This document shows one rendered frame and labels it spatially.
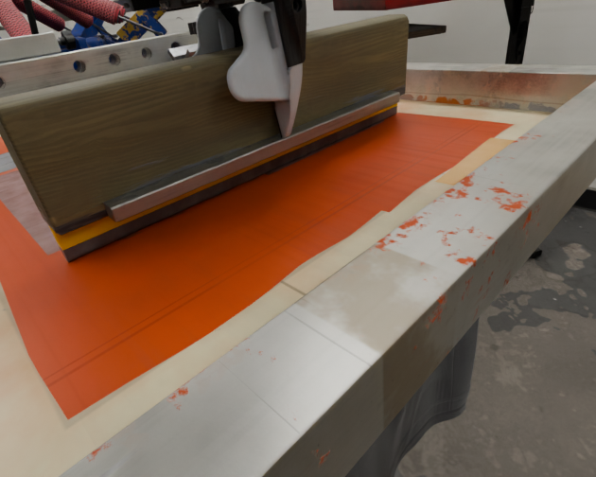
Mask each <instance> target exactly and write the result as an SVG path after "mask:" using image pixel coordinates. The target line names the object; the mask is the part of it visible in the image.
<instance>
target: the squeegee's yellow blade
mask: <svg viewBox="0 0 596 477"><path fill-rule="evenodd" d="M395 106H397V103H396V104H394V105H392V106H390V107H387V108H385V109H383V110H380V111H378V112H376V113H373V114H371V115H367V116H366V117H363V118H361V119H359V120H356V121H354V122H352V123H349V124H347V125H345V126H342V127H340V128H338V129H336V130H334V131H332V132H328V133H326V134H323V135H321V136H319V137H316V138H314V139H312V140H309V141H307V142H306V143H303V144H301V145H299V146H296V147H294V148H292V149H289V150H285V151H283V152H281V153H278V154H276V155H274V156H272V157H270V158H268V159H265V160H263V161H261V162H258V163H256V164H254V165H251V166H249V167H247V168H244V169H242V170H239V171H237V172H235V173H232V174H230V175H228V176H225V177H223V178H221V179H218V180H216V181H215V182H212V183H210V184H207V185H204V186H201V187H199V188H197V189H194V190H192V191H190V192H187V193H185V194H184V195H181V196H179V197H177V198H174V199H172V200H170V201H167V202H165V203H161V204H159V205H157V206H154V207H152V208H151V209H148V210H146V211H144V212H141V213H139V214H137V215H134V216H132V217H129V218H127V219H125V220H123V221H119V222H115V221H113V220H112V219H111V218H110V217H106V218H103V219H101V220H98V221H94V222H92V223H90V224H87V225H85V226H82V227H80V228H78V229H76V230H74V231H71V232H69V233H66V234H64V235H62V236H61V235H59V234H56V233H55V231H54V230H53V229H52V228H51V227H50V226H49V228H50V230H51V232H52V234H53V236H54V238H55V240H56V241H57V243H58V245H59V246H60V247H61V248H62V250H65V249H68V248H70V247H72V246H75V245H77V244H79V243H81V242H84V241H85V240H87V239H91V238H93V237H96V236H98V235H100V234H103V233H105V232H107V231H109V230H112V229H114V228H115V227H118V226H120V225H122V224H125V223H127V222H129V221H133V220H135V219H137V218H140V217H142V216H144V215H147V214H148V213H150V212H153V211H155V210H157V209H160V208H162V207H164V206H167V205H169V204H171V203H175V202H177V201H179V200H181V199H183V198H185V197H188V196H190V195H192V194H195V193H197V192H199V191H201V190H204V189H206V188H208V187H210V186H213V185H216V184H218V183H220V182H223V181H225V180H227V179H230V178H232V177H234V176H236V175H238V174H240V173H242V172H245V171H247V170H249V169H252V168H255V167H258V166H260V165H262V164H264V163H267V162H269V161H271V160H273V159H275V158H277V157H280V156H282V155H284V154H287V153H289V152H291V151H294V150H297V149H299V148H302V147H303V146H305V145H308V144H310V143H312V142H315V141H317V140H319V139H322V138H324V137H326V136H328V135H330V134H332V133H336V132H338V131H340V130H343V129H345V128H347V127H350V126H352V125H354V124H356V123H359V122H361V121H362V120H365V119H367V118H369V117H372V116H374V115H378V114H380V113H382V112H385V111H387V110H389V109H391V108H393V107H395Z"/></svg>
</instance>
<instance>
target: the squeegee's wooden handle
mask: <svg viewBox="0 0 596 477"><path fill-rule="evenodd" d="M408 36H409V19H408V16H406V15H405V14H388V15H383V16H378V17H375V18H370V19H365V20H361V21H357V22H352V23H348V24H343V25H338V26H331V27H326V28H322V29H317V30H312V31H309V32H307V38H306V59H305V61H304V62H303V76H302V86H301V92H300V96H299V102H298V107H297V112H296V116H295V119H294V124H293V127H292V128H295V127H298V126H300V125H303V124H305V123H308V122H310V121H312V120H315V119H317V118H320V117H322V116H325V115H329V114H332V113H334V112H337V111H338V110H341V109H343V108H346V107H349V106H351V105H354V104H356V103H359V102H361V101H364V100H366V99H368V98H371V97H375V96H377V95H380V94H382V93H385V92H388V91H396V92H399V93H400V95H401V96H402V95H404V94H405V89H406V71H407V53H408ZM242 50H243V46H238V47H233V48H229V49H224V50H220V51H216V52H211V53H206V54H202V55H198V56H193V57H189V58H184V59H179V60H176V61H171V62H163V63H158V64H154V65H150V66H145V67H140V68H136V69H132V70H127V71H123V72H118V73H113V74H110V75H105V76H100V77H96V78H91V79H84V80H79V81H74V82H69V83H65V84H61V85H56V86H52V87H47V88H43V89H39V90H34V91H29V92H25V93H21V94H16V95H12V96H7V97H0V135H1V137H2V139H3V141H4V143H5V145H6V147H7V149H8V151H9V154H10V156H11V158H12V159H13V161H14V163H15V165H16V167H17V168H18V170H19V172H20V174H21V176H22V178H23V180H24V182H25V184H26V187H27V189H28V191H29V193H30V195H31V197H32V199H33V201H34V202H35V204H36V205H37V207H38V209H39V211H40V213H41V215H42V217H43V219H44V220H45V222H46V223H47V224H48V225H49V226H50V227H51V228H52V229H53V230H54V231H55V233H56V234H59V235H61V236H62V235H64V234H66V233H69V232H71V231H74V230H76V229H78V228H80V227H82V226H85V225H87V224H90V223H92V222H94V221H98V220H101V219H103V218H106V217H108V213H107V211H106V208H105V206H104V202H106V201H109V200H110V199H113V198H116V197H118V196H121V195H123V194H126V193H128V192H131V191H133V190H135V189H138V188H140V187H143V186H147V185H149V184H152V183H155V182H157V181H160V180H162V179H165V178H166V177H169V176H171V175H174V174H177V173H179V172H182V171H184V170H187V169H189V168H193V167H195V166H198V165H200V164H203V163H205V162H208V161H210V160H213V159H216V158H218V157H221V156H222V155H225V154H227V153H230V152H233V151H235V150H239V149H242V148H244V147H247V146H249V145H252V144H254V143H256V142H259V141H261V140H264V139H266V138H269V137H272V136H274V135H277V134H279V133H280V131H279V127H278V123H277V119H276V116H275V112H274V111H275V109H274V107H275V104H274V101H252V102H242V101H239V100H237V99H235V98H234V97H233V96H232V94H231V92H230V90H229V88H228V83H227V72H228V69H229V68H230V67H231V65H232V64H233V63H234V62H235V61H236V59H237V58H238V57H239V55H240V54H241V53H242Z"/></svg>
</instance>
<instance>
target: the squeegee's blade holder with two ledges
mask: <svg viewBox="0 0 596 477"><path fill-rule="evenodd" d="M399 96H400V93H399V92H396V91H388V92H385V93H382V94H380V95H377V96H375V97H371V98H368V99H366V100H364V101H361V102H359V103H356V104H354V105H351V106H349V107H346V108H343V109H341V110H338V111H337V112H334V113H332V114H329V115H325V116H322V117H320V118H317V119H315V120H312V121H310V122H308V123H305V124H303V125H300V126H298V127H295V128H293V129H292V131H291V134H290V136H288V137H286V138H282V137H281V134H280V133H279V134H277V135H274V136H272V137H269V138H266V139H264V140H261V141H259V142H256V143H254V144H252V145H249V146H247V147H244V148H242V149H239V150H235V151H233V152H230V153H227V154H225V155H222V156H221V157H218V158H216V159H213V160H210V161H208V162H205V163H203V164H200V165H198V166H195V167H193V168H189V169H187V170H184V171H182V172H179V173H177V174H174V175H171V176H169V177H166V178H165V179H162V180H160V181H157V182H155V183H152V184H149V185H145V186H143V187H140V188H138V189H135V190H133V191H131V192H128V193H126V194H123V195H121V196H118V197H116V198H113V199H110V200H109V201H106V202H104V206H105V208H106V211H107V213H108V217H110V218H111V219H112V220H113V221H115V222H119V221H123V220H125V219H127V218H129V217H132V216H134V215H137V214H139V213H141V212H144V211H146V210H148V209H151V208H152V207H154V206H157V205H159V204H161V203H165V202H167V201H170V200H172V199H174V198H177V197H179V196H181V195H184V194H185V193H187V192H190V191H192V190H194V189H197V188H199V187H201V186H205V185H207V184H210V183H212V182H215V181H216V180H218V179H221V178H223V177H225V176H228V175H230V174H232V173H235V172H237V171H239V170H242V169H244V168H247V167H249V166H251V165H254V164H256V163H258V162H261V161H263V160H265V159H268V158H270V157H272V156H274V155H276V154H278V153H281V152H283V151H285V150H289V149H292V148H294V147H296V146H299V145H301V144H303V143H306V142H307V141H309V140H312V139H314V138H316V137H319V136H321V135H323V134H326V133H329V132H332V131H334V130H336V129H338V128H340V127H342V126H345V125H347V124H349V123H352V122H354V121H356V120H359V119H361V118H363V117H366V116H367V115H371V114H373V113H376V112H378V111H380V110H383V109H385V108H387V107H390V106H392V105H394V104H396V103H398V102H399Z"/></svg>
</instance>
